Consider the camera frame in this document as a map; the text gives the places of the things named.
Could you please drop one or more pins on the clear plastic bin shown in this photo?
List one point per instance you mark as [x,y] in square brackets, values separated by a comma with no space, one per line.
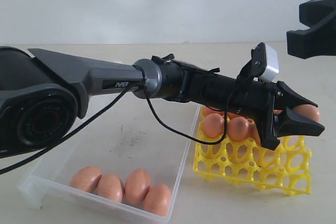
[130,135]

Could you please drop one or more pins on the yellow plastic egg tray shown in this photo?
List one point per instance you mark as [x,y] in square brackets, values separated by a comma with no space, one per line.
[286,168]

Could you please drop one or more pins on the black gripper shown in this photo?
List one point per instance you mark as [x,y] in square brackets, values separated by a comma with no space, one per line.
[258,99]

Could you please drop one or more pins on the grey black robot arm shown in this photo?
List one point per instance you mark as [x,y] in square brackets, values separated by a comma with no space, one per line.
[43,92]

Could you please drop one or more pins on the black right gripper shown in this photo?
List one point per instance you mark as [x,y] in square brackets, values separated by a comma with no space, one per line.
[319,39]

